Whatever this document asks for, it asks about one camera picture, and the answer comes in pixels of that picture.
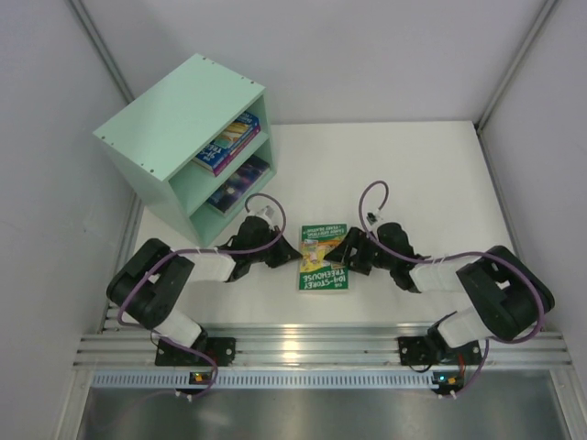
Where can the purple 117-Storey Treehouse book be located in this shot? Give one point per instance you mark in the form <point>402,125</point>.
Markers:
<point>238,149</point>

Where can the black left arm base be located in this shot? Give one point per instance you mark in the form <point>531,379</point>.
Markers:
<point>222,350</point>

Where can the perforated grey cable duct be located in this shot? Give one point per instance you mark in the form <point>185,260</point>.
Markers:
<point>274,380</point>

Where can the dark Robinson Crusoe book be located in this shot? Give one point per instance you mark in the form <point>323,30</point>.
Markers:
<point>225,198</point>

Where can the mint green shelf cabinet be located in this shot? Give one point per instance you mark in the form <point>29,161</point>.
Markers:
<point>154,139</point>

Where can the aluminium mounting rail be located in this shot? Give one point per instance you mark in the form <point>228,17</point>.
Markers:
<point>311,346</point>

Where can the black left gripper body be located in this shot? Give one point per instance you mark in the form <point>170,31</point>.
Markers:
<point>277,247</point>

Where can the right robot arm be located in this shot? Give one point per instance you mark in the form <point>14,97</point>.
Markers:
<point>503,292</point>

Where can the green Storey Treehouse book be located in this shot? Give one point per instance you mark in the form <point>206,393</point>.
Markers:
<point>316,274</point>

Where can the blue 91-Storey Treehouse book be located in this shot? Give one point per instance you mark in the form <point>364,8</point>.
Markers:
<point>220,151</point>

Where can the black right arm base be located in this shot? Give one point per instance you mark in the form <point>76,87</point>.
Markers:
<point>423,351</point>

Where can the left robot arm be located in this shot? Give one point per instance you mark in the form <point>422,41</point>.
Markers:
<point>149,286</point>

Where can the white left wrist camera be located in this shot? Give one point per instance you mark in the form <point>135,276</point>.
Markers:
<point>266,214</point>

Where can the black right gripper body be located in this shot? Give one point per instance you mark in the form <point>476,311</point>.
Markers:
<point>356,252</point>

